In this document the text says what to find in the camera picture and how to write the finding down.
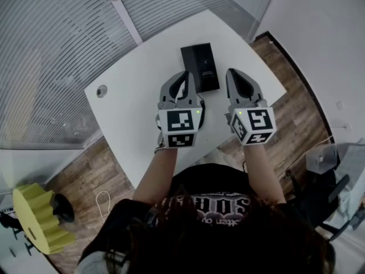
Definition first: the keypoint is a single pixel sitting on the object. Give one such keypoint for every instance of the yellow-green folding stool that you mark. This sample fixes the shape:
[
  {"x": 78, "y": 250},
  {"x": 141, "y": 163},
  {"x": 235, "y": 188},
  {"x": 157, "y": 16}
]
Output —
[{"x": 28, "y": 215}]

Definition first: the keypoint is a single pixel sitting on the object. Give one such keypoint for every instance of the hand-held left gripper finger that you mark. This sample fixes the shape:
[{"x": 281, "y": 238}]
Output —
[
  {"x": 164, "y": 88},
  {"x": 189, "y": 93}
]

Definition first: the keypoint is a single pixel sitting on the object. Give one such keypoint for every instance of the black round object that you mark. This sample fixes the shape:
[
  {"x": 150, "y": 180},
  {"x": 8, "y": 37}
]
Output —
[{"x": 64, "y": 208}]

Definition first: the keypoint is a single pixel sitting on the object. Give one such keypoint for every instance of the black rectangular box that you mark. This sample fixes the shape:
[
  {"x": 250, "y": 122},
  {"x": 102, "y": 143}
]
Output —
[{"x": 201, "y": 64}]

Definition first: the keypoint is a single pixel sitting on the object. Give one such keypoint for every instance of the person's right forearm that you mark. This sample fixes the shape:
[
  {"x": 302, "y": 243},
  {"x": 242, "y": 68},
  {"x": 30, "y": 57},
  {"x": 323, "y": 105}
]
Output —
[{"x": 263, "y": 175}]

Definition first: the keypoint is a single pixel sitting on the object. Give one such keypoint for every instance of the pale wristwatch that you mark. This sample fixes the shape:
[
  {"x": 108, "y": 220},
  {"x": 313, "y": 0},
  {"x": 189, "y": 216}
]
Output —
[{"x": 160, "y": 147}]

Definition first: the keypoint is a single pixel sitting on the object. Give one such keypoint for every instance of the person's black printed t-shirt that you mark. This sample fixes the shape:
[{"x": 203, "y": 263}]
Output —
[{"x": 205, "y": 178}]

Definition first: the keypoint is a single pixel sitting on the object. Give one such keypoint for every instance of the person's white trousers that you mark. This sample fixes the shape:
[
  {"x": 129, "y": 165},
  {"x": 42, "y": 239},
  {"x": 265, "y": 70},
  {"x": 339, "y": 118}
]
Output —
[{"x": 219, "y": 157}]

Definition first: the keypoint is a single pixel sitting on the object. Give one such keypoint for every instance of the black stand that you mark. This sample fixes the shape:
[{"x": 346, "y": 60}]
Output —
[{"x": 14, "y": 227}]

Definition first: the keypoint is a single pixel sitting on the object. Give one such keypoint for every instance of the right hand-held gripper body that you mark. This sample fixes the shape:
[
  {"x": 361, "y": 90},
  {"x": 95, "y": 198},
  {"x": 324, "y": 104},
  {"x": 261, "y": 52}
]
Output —
[{"x": 253, "y": 124}]

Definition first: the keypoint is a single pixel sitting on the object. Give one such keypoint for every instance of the black office chair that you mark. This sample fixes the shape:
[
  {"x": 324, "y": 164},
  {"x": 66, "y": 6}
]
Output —
[{"x": 310, "y": 204}]

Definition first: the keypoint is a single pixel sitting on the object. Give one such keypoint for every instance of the person's left forearm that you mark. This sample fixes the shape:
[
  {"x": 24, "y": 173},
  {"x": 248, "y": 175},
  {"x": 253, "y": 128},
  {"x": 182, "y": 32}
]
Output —
[{"x": 155, "y": 175}]

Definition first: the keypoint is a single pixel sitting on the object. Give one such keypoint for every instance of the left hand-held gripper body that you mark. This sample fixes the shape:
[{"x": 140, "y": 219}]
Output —
[{"x": 179, "y": 124}]

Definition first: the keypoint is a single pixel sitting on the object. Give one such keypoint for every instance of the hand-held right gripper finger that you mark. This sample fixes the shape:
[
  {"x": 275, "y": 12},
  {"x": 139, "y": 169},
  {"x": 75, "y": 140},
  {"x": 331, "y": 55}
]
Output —
[
  {"x": 255, "y": 88},
  {"x": 232, "y": 87}
]

